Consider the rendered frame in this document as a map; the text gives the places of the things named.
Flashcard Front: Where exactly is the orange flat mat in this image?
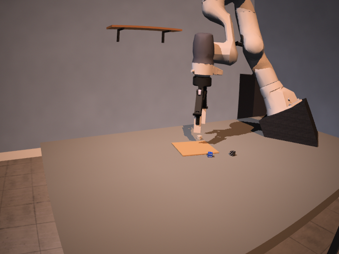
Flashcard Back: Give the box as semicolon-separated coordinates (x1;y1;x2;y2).
171;140;219;156

